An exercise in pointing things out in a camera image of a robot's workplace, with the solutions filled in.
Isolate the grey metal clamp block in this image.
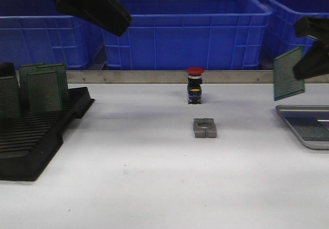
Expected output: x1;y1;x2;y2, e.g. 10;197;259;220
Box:
193;118;217;138

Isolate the silver metal tray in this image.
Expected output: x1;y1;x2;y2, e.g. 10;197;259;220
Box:
276;105;328;150

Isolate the stainless steel shelf frame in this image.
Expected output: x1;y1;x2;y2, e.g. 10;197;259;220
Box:
15;70;329;84

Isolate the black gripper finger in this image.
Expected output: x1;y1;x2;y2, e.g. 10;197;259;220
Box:
294;16;328;43
293;42;328;80

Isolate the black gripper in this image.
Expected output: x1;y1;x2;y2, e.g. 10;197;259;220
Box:
52;0;132;36

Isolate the black slotted board rack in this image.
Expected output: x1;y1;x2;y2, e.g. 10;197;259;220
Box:
1;63;94;181

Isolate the red emergency stop button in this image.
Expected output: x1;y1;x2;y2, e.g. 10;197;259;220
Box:
186;67;204;104

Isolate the green perforated circuit board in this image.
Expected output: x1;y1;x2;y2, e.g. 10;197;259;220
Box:
273;46;305;101
1;76;21;119
285;118;328;141
19;63;45;105
37;63;70;103
27;70;62;113

